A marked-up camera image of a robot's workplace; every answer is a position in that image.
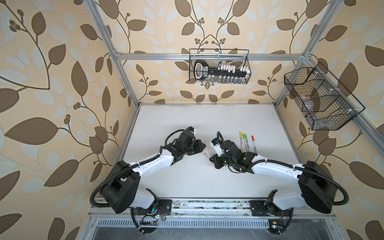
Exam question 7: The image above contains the side wire basket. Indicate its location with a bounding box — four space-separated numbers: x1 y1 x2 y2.
284 62 366 131

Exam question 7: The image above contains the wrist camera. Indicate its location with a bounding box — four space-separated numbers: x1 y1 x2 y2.
210 138 224 157
186 127 196 135

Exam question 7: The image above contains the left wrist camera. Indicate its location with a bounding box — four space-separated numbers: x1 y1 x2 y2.
186 127 196 135

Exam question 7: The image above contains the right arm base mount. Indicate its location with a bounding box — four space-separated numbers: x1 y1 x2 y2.
250 200 291 218

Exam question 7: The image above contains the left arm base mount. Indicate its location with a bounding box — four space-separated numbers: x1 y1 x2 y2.
134 199 173 216

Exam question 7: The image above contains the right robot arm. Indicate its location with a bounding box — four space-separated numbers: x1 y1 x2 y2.
204 132 350 235

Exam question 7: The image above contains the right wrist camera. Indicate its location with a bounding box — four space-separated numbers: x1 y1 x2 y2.
210 138 224 157

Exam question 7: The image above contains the rear wire basket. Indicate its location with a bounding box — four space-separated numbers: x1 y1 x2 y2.
189 48 252 85

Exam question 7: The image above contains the white pen with black print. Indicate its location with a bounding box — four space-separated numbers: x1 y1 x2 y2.
240 137 244 151

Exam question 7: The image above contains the black tool with sockets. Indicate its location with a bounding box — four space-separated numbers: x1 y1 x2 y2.
192 60 251 81

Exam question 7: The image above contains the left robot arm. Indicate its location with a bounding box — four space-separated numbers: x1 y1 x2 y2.
90 127 206 235

